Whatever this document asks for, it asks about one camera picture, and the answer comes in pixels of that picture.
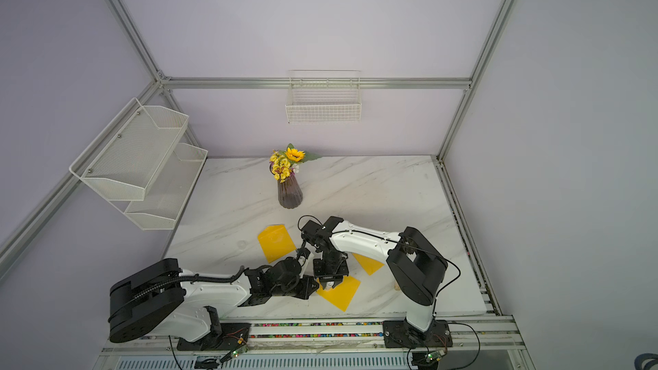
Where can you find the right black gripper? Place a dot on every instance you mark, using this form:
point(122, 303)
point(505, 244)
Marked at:
point(326, 276)

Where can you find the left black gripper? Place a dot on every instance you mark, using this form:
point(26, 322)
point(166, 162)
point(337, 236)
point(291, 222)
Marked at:
point(307, 291)

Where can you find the yellow envelope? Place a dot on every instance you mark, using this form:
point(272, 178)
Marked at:
point(342, 295)
point(275, 242)
point(370, 266)

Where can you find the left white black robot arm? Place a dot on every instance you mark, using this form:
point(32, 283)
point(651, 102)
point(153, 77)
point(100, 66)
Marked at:
point(167, 300)

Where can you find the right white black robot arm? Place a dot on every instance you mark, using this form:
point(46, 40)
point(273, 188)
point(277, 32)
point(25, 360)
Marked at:
point(416, 265)

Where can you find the dark ribbed vase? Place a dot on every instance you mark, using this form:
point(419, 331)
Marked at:
point(289, 193)

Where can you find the yellow artificial flowers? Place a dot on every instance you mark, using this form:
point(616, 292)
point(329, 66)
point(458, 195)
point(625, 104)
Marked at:
point(284, 164)

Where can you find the white mesh lower shelf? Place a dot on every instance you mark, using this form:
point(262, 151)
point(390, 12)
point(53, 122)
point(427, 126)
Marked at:
point(165, 201)

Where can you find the white mesh shelf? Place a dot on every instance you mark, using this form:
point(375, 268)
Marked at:
point(123, 162)
point(165, 201)

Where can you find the white mesh upper shelf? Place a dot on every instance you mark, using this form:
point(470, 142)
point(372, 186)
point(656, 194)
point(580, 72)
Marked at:
point(123, 162)

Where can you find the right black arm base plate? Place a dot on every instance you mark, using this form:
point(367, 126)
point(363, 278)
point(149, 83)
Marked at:
point(400, 334)

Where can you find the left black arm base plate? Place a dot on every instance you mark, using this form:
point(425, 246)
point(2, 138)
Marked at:
point(232, 337)

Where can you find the white wire wall basket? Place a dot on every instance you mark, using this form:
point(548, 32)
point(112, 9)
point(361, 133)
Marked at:
point(324, 96)

